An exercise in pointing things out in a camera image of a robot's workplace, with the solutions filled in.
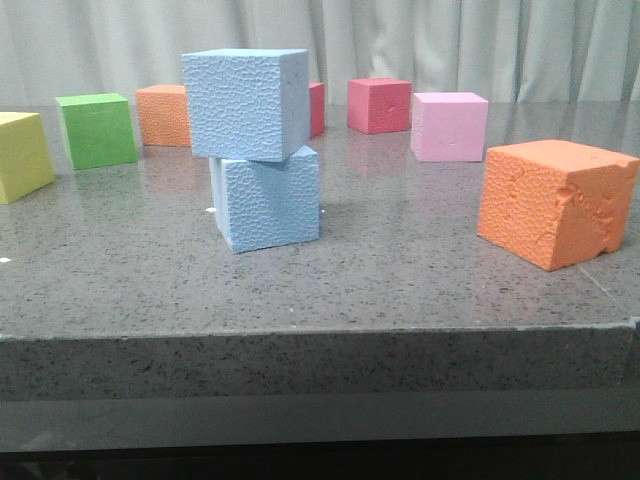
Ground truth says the light blue foam cube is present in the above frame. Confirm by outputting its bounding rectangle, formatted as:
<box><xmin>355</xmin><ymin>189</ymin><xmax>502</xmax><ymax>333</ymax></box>
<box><xmin>209</xmin><ymin>146</ymin><xmax>320</xmax><ymax>253</ymax></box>
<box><xmin>182</xmin><ymin>48</ymin><xmax>310</xmax><ymax>162</ymax></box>

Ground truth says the red textured foam cube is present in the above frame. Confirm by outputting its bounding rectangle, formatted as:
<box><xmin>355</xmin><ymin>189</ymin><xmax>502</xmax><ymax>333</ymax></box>
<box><xmin>309</xmin><ymin>82</ymin><xmax>325</xmax><ymax>138</ymax></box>

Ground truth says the pink foam cube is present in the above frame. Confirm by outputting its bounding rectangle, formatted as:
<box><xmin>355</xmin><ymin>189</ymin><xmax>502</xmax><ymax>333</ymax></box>
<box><xmin>411</xmin><ymin>92</ymin><xmax>489</xmax><ymax>162</ymax></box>

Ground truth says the orange textured foam cube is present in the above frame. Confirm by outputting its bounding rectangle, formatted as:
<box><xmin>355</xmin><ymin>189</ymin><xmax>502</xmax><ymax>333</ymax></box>
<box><xmin>135</xmin><ymin>84</ymin><xmax>191</xmax><ymax>147</ymax></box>

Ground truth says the damaged orange foam cube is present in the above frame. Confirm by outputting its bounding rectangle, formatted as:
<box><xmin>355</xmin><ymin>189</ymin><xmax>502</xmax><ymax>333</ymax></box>
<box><xmin>477</xmin><ymin>140</ymin><xmax>639</xmax><ymax>271</ymax></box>

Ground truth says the green foam cube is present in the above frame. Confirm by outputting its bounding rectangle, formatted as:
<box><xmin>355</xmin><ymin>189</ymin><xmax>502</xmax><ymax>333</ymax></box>
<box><xmin>55</xmin><ymin>93</ymin><xmax>138</xmax><ymax>170</ymax></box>

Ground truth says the pale green curtain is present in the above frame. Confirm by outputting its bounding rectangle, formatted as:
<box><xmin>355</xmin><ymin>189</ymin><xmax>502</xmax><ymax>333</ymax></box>
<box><xmin>1</xmin><ymin>1</ymin><xmax>639</xmax><ymax>106</ymax></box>

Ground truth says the yellow foam cube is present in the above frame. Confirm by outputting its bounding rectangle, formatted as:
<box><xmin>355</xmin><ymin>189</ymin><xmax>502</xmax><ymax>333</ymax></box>
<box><xmin>1</xmin><ymin>112</ymin><xmax>55</xmax><ymax>204</ymax></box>

